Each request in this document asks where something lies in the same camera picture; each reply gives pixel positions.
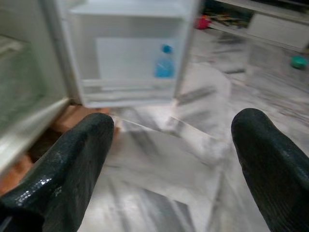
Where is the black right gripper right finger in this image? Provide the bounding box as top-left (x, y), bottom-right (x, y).
top-left (231, 107), bottom-right (309, 232)

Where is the red clay brick stack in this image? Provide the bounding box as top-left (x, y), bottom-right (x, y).
top-left (26, 106), bottom-right (121, 165)
top-left (0, 154), bottom-right (34, 194)

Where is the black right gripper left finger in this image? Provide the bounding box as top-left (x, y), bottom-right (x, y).
top-left (0, 113), bottom-right (114, 232)

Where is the white fridge door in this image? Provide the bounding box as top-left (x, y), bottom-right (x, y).
top-left (52, 0), bottom-right (202, 109)

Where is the red plastic cup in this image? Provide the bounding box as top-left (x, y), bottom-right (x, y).
top-left (195, 14), bottom-right (211, 30)

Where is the black crate with items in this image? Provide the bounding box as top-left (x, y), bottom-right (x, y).
top-left (209, 11), bottom-right (253, 31)

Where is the clear water bottle blue cap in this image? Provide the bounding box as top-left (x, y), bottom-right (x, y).
top-left (154, 43), bottom-right (176, 78)

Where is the white fridge body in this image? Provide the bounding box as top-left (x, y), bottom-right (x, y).
top-left (0, 0), bottom-right (73, 179)

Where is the green round lid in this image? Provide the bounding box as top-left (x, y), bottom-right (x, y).
top-left (289, 55), bottom-right (309, 69)

